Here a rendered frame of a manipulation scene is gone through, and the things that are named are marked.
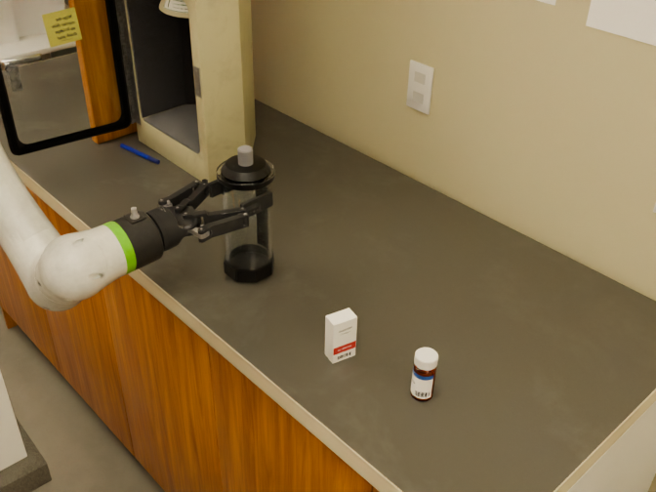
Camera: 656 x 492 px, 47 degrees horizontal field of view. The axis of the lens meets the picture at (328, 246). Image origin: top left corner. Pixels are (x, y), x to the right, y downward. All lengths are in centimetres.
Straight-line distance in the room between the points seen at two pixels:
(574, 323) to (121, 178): 109
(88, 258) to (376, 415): 52
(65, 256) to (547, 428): 80
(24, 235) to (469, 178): 98
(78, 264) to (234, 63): 69
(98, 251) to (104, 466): 129
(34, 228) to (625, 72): 108
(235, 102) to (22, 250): 64
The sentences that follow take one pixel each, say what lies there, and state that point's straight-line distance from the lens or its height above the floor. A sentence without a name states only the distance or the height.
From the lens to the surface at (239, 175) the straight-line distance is 136.
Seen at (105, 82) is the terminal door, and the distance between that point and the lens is 194.
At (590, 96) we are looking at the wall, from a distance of 155.
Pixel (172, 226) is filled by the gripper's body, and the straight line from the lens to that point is 130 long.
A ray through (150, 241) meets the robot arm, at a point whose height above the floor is 114.
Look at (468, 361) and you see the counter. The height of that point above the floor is 94.
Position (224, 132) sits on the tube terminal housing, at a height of 107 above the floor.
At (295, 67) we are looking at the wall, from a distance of 212.
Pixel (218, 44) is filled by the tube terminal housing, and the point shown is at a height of 128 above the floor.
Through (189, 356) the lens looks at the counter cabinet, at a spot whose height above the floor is 76.
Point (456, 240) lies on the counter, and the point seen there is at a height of 94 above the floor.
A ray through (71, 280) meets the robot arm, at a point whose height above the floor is 113.
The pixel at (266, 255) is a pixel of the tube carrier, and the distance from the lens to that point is 147.
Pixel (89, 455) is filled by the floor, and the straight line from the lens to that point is 249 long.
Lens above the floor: 185
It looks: 35 degrees down
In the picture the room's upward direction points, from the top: 1 degrees clockwise
